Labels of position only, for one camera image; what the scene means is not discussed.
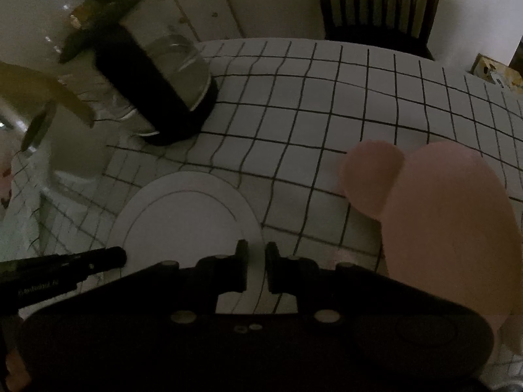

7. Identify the white plate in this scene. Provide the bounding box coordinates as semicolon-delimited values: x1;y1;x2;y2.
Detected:
104;171;264;314

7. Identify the pink plate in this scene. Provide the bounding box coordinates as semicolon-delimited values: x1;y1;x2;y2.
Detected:
380;142;521;331

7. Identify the small pink saucer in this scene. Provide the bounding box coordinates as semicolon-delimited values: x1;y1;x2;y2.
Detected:
339;140;405;221

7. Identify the white checked tablecloth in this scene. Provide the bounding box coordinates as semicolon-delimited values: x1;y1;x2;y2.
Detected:
0;37;523;392

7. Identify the glass electric kettle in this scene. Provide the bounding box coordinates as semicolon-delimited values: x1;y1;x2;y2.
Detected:
59;0;218;145

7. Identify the white drawer cabinet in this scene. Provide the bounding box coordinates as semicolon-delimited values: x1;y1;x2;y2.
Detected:
173;0;243;41

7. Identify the dark wooden chair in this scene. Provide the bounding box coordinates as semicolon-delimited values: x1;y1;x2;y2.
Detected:
319;0;440;60

